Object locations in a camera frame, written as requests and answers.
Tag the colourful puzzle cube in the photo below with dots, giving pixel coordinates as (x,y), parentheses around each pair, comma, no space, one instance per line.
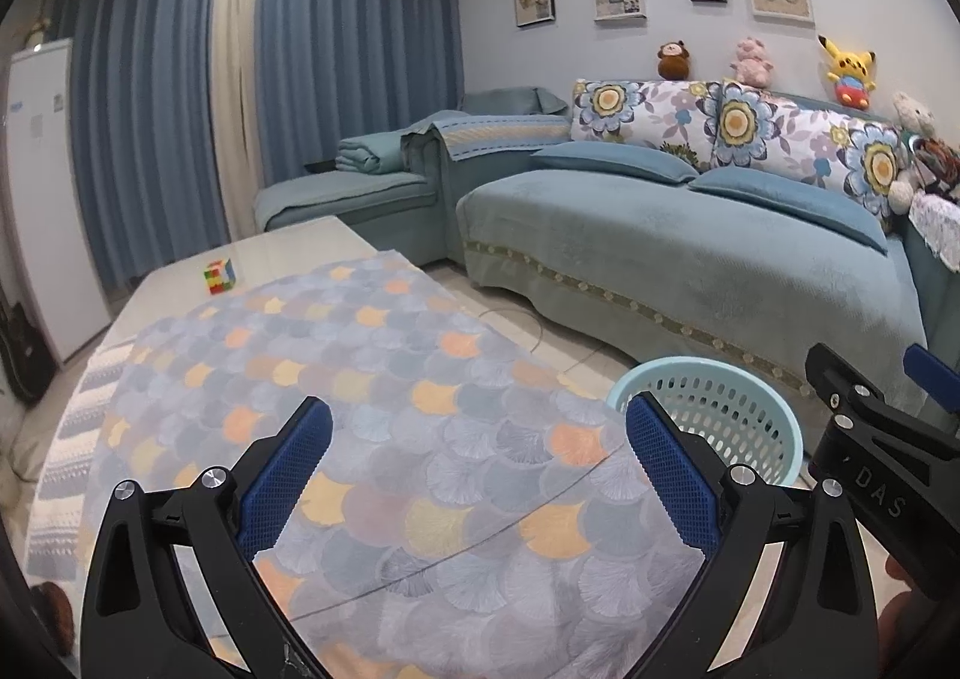
(219,275)

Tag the teal fabric sofa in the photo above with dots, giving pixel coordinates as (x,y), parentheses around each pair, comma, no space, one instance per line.
(390,214)

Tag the floral cushion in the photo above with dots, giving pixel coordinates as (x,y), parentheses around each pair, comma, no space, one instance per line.
(742,120)
(607,102)
(874,162)

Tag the beige curtain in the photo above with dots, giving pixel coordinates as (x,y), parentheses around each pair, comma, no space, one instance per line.
(232,87)

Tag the white refrigerator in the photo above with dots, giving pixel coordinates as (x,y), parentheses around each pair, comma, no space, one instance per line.
(45,199)

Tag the blue velvet pillow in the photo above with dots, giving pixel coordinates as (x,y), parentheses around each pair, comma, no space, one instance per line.
(787,199)
(615,162)

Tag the black bag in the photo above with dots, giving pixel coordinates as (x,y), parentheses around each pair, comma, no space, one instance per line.
(22,356)

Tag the black flat device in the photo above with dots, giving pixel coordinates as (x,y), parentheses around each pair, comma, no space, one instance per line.
(321,166)

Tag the white lace cloth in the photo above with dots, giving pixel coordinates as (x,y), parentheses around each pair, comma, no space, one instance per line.
(937,221)

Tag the striped teal armrest cover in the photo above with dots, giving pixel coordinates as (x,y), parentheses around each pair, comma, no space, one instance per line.
(487,135)

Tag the white grey striped mat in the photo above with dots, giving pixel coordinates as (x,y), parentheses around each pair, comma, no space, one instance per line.
(67,484)

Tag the teal sofa cover with trim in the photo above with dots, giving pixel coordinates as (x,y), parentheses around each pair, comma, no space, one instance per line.
(675,251)

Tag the white teddy bear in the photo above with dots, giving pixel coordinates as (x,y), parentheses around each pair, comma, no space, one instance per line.
(915,117)

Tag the coffee table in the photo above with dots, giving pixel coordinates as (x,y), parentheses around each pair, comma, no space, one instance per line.
(300,240)

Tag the scallop patterned tablecloth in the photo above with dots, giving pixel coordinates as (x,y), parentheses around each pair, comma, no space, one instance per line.
(450,461)

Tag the folded teal blanket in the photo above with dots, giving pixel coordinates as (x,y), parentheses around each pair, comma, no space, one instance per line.
(371,150)

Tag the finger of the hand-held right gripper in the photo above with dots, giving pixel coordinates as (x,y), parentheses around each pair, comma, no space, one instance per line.
(836,371)
(930,371)

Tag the multicoloured fabric item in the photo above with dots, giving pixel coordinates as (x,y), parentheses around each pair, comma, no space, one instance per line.
(937,165)

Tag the yellow mouse plush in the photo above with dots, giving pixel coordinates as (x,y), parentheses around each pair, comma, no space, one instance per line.
(847,75)

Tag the brown monkey plush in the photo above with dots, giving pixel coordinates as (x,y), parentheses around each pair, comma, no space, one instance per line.
(675,58)

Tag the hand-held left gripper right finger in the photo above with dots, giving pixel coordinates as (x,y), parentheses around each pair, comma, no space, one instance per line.
(675,476)

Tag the pink pig plush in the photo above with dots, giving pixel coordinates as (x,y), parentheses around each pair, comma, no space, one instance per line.
(752,60)

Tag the blue curtain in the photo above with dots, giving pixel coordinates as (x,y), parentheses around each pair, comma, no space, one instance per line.
(352,34)
(150,124)

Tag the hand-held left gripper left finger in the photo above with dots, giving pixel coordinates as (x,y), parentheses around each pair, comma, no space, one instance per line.
(289,476)

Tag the light blue perforated plastic basket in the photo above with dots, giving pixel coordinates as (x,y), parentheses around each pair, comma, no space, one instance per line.
(697,364)

